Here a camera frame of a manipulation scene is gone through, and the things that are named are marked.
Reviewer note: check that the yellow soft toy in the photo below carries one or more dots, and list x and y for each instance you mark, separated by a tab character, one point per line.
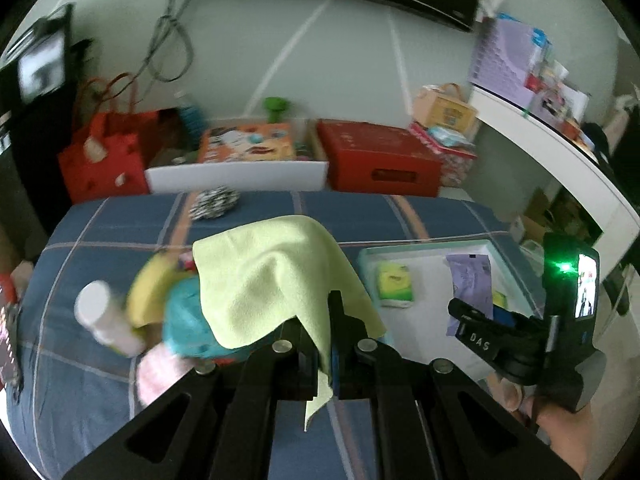
145	290

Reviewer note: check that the yellow-green sponge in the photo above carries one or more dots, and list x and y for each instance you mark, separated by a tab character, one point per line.
395	285

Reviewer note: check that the black dotted cloth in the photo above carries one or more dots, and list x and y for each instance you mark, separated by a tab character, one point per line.
10	340

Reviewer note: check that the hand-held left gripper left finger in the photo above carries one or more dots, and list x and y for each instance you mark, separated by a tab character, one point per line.
299	376

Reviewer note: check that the red tote bag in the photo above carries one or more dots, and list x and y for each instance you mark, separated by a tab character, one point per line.
100	160

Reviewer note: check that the white storage bin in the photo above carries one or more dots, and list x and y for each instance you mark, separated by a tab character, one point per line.
235	176

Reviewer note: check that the orange board game box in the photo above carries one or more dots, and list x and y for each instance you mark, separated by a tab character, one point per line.
245	142

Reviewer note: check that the small pink red toy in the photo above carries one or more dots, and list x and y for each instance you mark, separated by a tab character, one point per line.
186	261

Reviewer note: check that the small monitor screen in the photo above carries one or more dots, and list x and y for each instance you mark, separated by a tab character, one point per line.
42	67

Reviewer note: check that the teal container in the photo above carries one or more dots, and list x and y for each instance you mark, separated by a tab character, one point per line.
190	115

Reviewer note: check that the white desk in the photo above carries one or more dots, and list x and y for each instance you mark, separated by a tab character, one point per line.
550	150

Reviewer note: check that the teal-rimmed white box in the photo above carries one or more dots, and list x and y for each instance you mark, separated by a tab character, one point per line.
430	280

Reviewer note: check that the white cylindrical bottle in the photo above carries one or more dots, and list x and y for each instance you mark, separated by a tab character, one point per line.
105	315

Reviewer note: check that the light green cloth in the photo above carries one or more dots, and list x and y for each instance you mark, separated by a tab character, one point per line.
265	270

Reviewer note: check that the black white scrunchie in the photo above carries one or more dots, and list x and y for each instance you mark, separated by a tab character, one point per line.
215	202

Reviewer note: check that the red cardboard box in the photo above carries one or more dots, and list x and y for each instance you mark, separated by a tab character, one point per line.
380	155

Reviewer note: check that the pink towel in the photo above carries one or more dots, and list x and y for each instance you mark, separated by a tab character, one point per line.
160	370

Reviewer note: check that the green knob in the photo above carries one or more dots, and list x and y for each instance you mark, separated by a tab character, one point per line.
276	107

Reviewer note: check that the green pink toy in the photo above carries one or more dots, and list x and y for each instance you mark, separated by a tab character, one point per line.
302	149

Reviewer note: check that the purple packet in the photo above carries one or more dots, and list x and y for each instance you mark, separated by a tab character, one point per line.
470	280

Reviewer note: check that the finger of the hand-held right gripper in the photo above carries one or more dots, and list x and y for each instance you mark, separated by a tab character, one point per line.
470	311
480	342

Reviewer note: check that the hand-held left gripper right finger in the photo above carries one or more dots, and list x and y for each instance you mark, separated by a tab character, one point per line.
336	371

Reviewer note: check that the teal heart pouch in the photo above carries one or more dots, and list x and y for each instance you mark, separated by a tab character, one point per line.
185	320

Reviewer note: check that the person's right hand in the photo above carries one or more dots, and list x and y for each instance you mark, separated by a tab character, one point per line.
567	432

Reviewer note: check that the purple file organiser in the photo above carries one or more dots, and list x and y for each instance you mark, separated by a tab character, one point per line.
505	60

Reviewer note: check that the floral patterned box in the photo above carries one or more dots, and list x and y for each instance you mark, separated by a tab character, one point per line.
455	162

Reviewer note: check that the blue plaid bedsheet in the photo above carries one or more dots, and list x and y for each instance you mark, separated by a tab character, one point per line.
100	240

